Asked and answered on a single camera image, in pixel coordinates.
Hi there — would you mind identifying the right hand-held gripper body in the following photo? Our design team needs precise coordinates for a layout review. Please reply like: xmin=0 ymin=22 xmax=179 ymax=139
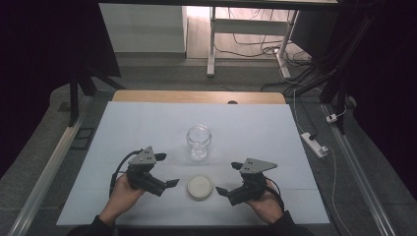
xmin=225 ymin=157 xmax=278 ymax=207

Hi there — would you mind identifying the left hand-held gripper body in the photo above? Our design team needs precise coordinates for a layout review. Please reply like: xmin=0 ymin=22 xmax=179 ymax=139
xmin=126 ymin=146 xmax=168 ymax=198

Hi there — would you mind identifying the cream round jar lid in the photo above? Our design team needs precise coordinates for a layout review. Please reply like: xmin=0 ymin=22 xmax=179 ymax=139
xmin=186 ymin=174 xmax=215 ymax=202

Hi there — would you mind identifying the clear glass jar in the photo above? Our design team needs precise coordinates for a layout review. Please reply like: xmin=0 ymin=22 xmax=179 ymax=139
xmin=186 ymin=124 xmax=213 ymax=161

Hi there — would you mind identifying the person's right hand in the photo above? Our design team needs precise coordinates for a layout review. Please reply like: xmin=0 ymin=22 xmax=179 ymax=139
xmin=245 ymin=180 xmax=285 ymax=225

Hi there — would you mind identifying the person's left hand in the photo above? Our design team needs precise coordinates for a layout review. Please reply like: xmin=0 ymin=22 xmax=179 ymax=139
xmin=98 ymin=173 xmax=147 ymax=227

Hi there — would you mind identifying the white foam board mat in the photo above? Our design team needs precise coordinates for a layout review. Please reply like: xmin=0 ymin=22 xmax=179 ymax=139
xmin=56 ymin=100 xmax=330 ymax=228

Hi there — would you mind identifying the white power strip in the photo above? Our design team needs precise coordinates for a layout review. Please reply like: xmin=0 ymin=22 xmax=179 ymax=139
xmin=300 ymin=132 xmax=329 ymax=159

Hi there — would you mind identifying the black metal stand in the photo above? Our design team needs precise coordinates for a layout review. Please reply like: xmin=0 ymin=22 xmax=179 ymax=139
xmin=67 ymin=63 xmax=127 ymax=128
xmin=284 ymin=0 xmax=387 ymax=136

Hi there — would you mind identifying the white cabinet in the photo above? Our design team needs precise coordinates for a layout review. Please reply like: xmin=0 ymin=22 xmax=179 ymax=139
xmin=98 ymin=3 xmax=189 ymax=54

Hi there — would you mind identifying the dark curtain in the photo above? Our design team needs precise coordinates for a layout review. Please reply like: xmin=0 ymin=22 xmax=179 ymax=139
xmin=328 ymin=0 xmax=417 ymax=202
xmin=0 ymin=0 xmax=123 ymax=180

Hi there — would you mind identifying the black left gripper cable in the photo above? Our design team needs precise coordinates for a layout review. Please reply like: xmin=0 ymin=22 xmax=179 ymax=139
xmin=109 ymin=149 xmax=143 ymax=199

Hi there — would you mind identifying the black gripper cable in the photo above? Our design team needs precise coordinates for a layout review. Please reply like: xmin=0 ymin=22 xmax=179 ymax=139
xmin=265 ymin=177 xmax=285 ymax=212
xmin=109 ymin=149 xmax=143 ymax=199

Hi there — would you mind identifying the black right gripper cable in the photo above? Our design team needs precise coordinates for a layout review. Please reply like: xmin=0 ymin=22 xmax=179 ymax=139
xmin=265 ymin=177 xmax=285 ymax=212

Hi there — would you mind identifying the black rectangular floor frame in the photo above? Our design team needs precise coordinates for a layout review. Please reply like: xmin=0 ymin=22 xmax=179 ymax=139
xmin=70 ymin=127 xmax=96 ymax=151

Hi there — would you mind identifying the thin white cable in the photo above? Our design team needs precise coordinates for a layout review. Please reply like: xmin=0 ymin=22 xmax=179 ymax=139
xmin=292 ymin=88 xmax=354 ymax=236

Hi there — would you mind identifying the metal floor rail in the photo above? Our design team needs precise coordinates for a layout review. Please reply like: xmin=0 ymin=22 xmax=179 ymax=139
xmin=7 ymin=94 xmax=94 ymax=236
xmin=321 ymin=102 xmax=398 ymax=236

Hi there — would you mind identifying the tangle of dark floor cables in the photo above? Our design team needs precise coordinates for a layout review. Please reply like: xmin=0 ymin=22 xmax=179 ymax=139
xmin=214 ymin=8 xmax=326 ymax=96

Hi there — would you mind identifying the white desk frame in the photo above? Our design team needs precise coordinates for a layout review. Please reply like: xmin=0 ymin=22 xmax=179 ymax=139
xmin=206 ymin=6 xmax=300 ymax=80

